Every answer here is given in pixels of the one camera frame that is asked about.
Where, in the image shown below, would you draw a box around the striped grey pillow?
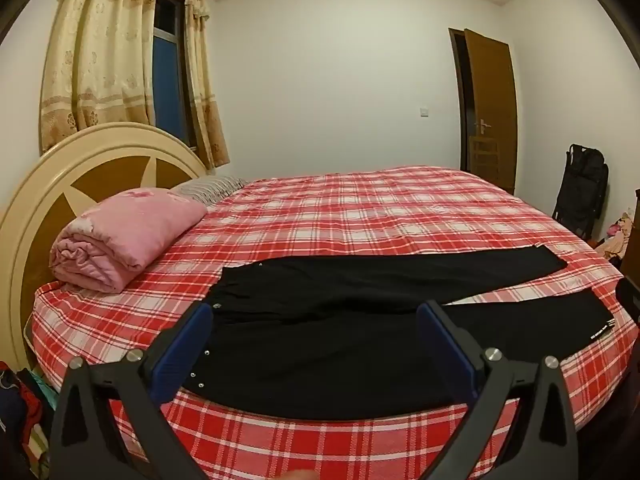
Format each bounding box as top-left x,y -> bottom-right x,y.
172,175 -> 248,206

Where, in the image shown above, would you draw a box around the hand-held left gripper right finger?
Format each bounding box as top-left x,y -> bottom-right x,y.
416,300 -> 582,480

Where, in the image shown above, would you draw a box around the black bag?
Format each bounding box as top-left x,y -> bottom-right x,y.
551,143 -> 610,248

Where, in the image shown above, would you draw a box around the cream and brown headboard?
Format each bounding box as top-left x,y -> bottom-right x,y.
0,122 -> 208,371

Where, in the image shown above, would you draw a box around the folded pink blanket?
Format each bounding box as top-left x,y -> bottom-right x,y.
49,187 -> 208,295

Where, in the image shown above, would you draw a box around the bed with red plaid sheet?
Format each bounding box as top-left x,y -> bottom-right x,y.
31,165 -> 640,480

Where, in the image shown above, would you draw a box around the pile of pink beige clothes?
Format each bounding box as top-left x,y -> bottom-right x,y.
595,212 -> 640,261

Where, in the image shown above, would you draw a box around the brown wooden door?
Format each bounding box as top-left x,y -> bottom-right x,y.
448,26 -> 518,196

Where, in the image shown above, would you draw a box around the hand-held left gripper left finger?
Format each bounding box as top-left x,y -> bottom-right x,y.
49,303 -> 216,480

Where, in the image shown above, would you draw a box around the black pants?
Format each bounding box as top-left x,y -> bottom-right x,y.
177,245 -> 618,421

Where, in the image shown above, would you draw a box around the narrow beige floral curtain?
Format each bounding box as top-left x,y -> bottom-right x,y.
182,0 -> 231,170

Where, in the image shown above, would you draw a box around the wide beige floral curtain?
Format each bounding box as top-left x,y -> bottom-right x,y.
39,0 -> 161,156

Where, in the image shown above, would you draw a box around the pile of dark clothes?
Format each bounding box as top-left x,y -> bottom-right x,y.
0,360 -> 63,480

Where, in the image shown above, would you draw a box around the dark framed window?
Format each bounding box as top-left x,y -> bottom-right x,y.
151,0 -> 198,153

